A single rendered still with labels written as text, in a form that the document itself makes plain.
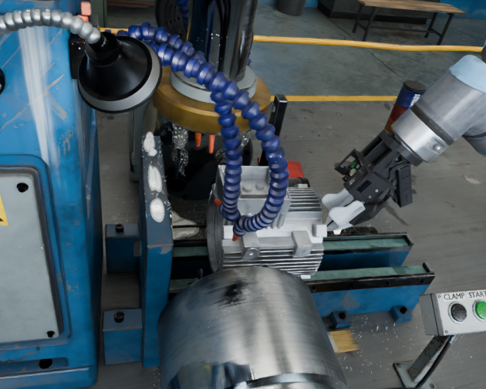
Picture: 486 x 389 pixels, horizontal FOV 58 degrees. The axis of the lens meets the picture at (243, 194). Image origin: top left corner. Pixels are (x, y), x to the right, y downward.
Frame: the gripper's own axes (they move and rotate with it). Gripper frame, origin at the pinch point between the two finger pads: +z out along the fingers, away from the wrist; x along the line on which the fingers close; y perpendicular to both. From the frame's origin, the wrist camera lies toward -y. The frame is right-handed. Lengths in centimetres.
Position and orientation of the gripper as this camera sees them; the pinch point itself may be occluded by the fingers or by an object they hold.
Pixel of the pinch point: (332, 225)
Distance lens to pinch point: 86.1
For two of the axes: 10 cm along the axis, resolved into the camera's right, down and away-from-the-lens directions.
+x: 2.0, 6.4, -7.4
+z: -6.2, 6.7, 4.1
